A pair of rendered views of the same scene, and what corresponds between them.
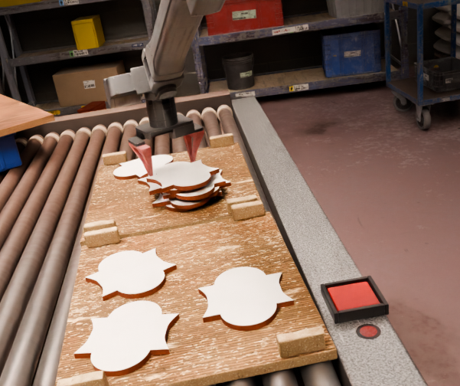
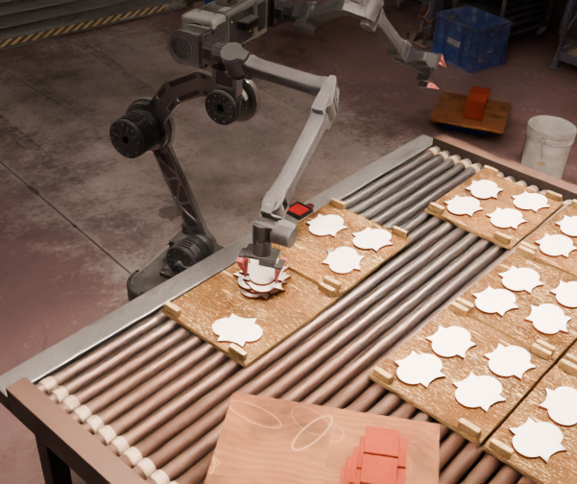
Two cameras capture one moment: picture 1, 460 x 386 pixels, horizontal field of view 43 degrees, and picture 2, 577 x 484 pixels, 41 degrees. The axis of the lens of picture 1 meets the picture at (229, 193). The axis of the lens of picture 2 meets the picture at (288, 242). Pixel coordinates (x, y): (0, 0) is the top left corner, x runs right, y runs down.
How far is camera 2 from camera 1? 3.02 m
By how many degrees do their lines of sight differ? 109
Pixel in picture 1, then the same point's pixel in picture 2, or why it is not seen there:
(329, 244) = not seen: hidden behind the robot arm
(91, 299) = (367, 262)
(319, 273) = not seen: hidden behind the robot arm
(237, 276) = (319, 229)
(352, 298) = (300, 208)
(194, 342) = (357, 227)
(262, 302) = (326, 219)
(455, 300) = not seen: outside the picture
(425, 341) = (26, 455)
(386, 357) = (318, 200)
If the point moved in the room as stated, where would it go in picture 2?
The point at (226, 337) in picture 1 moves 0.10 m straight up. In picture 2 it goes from (348, 222) to (350, 197)
